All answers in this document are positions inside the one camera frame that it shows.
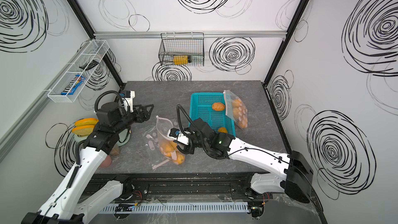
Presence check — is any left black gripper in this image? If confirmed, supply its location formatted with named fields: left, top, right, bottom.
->
left=114, top=103, right=154, bottom=135

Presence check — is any teal plastic basket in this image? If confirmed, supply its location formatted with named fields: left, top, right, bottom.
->
left=189, top=92, right=236, bottom=136

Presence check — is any potato bagged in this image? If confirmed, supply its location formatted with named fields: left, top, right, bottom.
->
left=232, top=97, right=248, bottom=129
left=174, top=153, right=185, bottom=165

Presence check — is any clear zipper bag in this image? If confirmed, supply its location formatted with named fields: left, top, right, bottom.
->
left=152, top=116, right=185, bottom=170
left=223, top=90, right=248, bottom=129
left=143, top=119, right=179, bottom=165

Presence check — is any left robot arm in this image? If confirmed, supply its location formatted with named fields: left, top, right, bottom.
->
left=22, top=102, right=154, bottom=224

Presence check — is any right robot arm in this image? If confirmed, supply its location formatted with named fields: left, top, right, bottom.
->
left=167, top=118, right=315, bottom=203

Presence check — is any mint green toaster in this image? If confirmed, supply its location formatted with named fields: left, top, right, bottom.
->
left=73, top=127, right=131, bottom=147

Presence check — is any potato top right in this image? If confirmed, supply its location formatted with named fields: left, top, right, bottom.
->
left=212, top=102, right=226, bottom=112

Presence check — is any potato large middle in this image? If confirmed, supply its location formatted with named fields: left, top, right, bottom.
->
left=161, top=142, right=176, bottom=158

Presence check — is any upper toast slice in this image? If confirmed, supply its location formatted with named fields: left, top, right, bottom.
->
left=75, top=118, right=98, bottom=127

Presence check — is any toast slice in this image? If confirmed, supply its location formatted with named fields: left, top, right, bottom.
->
left=75, top=118, right=98, bottom=127
left=72, top=125, right=95, bottom=136

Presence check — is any red cup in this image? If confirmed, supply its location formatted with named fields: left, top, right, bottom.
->
left=99, top=156, right=112, bottom=168

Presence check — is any yellow item in basket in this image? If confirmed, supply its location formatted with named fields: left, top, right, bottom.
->
left=173, top=55, right=191, bottom=65

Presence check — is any lower toast slice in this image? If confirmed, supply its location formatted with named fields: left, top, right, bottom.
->
left=72, top=125, right=95, bottom=136

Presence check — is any black remote control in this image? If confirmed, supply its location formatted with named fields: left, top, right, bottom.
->
left=79, top=60, right=99, bottom=71

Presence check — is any blue candy packet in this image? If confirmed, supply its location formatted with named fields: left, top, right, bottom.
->
left=61, top=75, right=86, bottom=95

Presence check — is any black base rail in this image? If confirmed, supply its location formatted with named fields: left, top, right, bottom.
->
left=83, top=172, right=315, bottom=201

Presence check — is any black wire wall basket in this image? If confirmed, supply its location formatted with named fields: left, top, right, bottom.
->
left=158, top=32, right=205, bottom=66

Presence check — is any white wire shelf basket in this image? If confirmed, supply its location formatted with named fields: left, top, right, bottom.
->
left=47, top=39, right=109, bottom=103

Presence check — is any white slotted cable duct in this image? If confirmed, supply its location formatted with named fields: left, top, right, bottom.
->
left=100, top=202, right=249, bottom=214

